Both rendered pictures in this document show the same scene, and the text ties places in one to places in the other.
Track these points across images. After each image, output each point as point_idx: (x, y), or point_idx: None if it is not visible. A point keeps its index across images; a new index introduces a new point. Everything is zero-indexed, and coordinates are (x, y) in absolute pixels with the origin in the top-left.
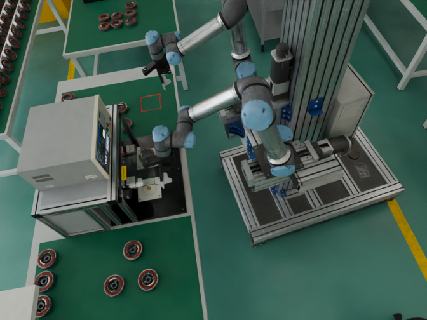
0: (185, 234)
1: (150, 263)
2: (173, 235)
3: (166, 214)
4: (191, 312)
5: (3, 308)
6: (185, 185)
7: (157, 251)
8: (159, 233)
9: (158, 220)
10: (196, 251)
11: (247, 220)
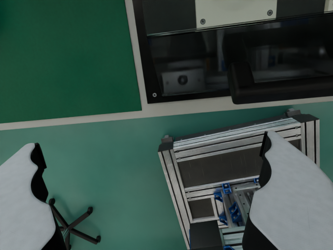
0: (93, 98)
1: (11, 6)
2: (89, 67)
3: (140, 46)
4: None
5: None
6: (228, 97)
7: (45, 25)
8: (91, 25)
9: (131, 21)
10: (58, 121)
11: (186, 148)
